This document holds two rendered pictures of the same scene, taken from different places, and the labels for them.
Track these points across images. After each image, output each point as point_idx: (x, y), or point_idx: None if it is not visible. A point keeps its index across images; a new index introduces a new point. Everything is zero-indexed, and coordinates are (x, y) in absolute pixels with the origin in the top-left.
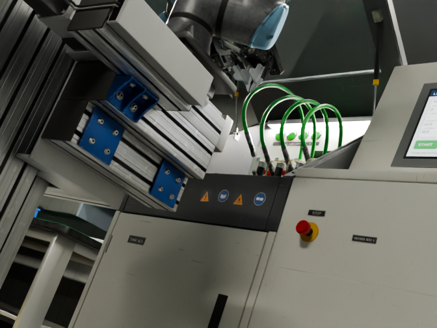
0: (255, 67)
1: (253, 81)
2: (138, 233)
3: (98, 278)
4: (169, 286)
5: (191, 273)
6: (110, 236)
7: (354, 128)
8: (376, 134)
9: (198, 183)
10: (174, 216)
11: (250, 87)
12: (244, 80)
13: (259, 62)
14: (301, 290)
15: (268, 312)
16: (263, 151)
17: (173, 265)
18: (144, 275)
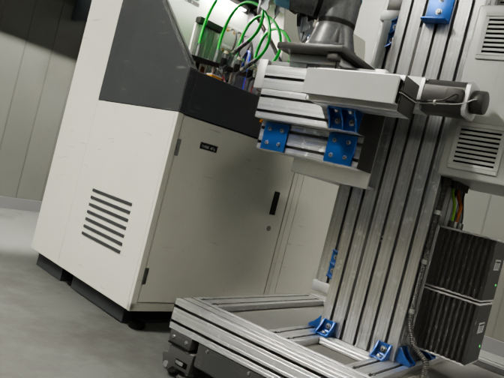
0: (304, 16)
1: (307, 34)
2: (209, 141)
3: (174, 180)
4: (242, 187)
5: (256, 177)
6: (179, 140)
7: (224, 3)
8: (288, 57)
9: (256, 105)
10: (240, 130)
11: (302, 37)
12: (304, 31)
13: (310, 16)
14: (313, 188)
15: (299, 200)
16: (253, 61)
17: (244, 171)
18: (221, 178)
